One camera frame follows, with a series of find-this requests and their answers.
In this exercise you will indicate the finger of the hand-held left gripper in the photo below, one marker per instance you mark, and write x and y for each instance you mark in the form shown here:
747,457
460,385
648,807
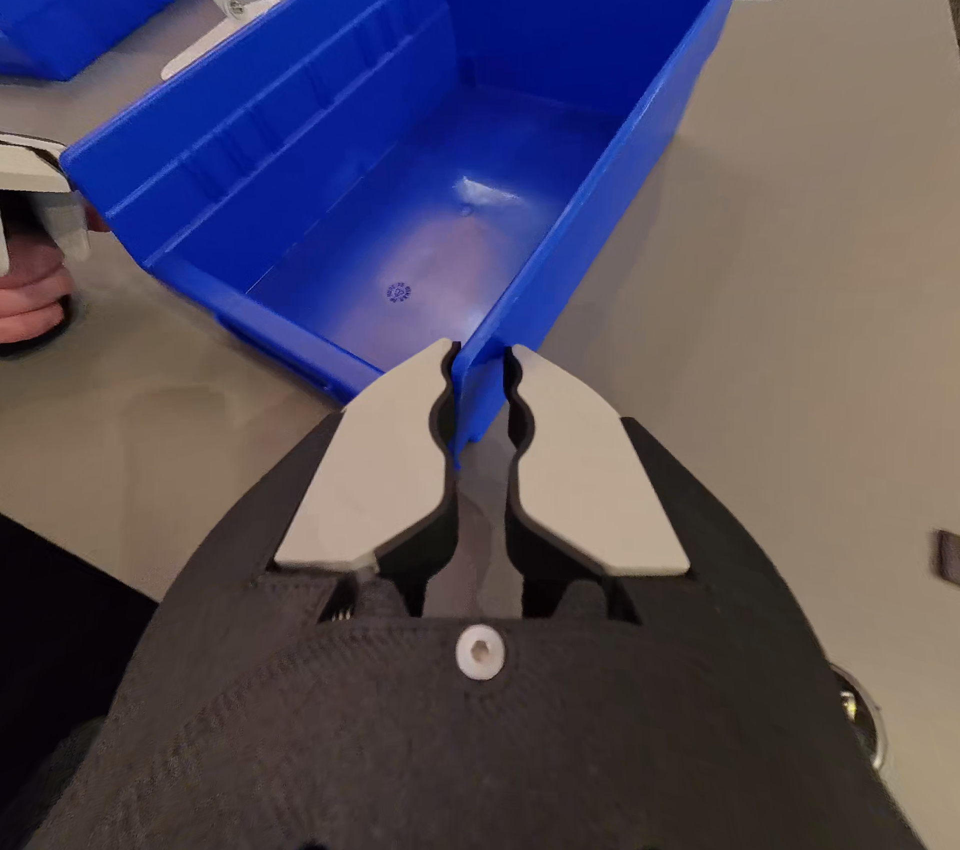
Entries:
22,141
30,179

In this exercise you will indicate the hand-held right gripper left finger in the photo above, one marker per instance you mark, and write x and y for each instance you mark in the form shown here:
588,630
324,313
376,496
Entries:
367,483

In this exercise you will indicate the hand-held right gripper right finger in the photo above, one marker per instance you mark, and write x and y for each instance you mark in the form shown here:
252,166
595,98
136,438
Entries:
600,490

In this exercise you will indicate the metal desk grommet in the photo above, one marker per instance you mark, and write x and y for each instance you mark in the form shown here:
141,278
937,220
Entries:
862,722

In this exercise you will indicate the person's left hand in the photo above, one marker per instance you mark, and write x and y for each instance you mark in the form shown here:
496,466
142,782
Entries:
30,310

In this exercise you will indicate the person's black clothing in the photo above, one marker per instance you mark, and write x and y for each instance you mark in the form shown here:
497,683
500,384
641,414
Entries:
60,640

